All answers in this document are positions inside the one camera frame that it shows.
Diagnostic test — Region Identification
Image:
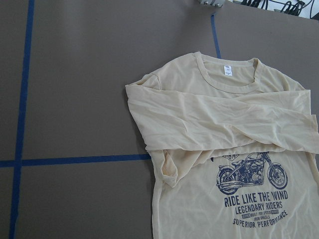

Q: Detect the cream long-sleeve printed shirt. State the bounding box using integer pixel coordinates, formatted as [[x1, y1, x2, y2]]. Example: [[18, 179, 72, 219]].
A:
[[126, 52, 319, 239]]

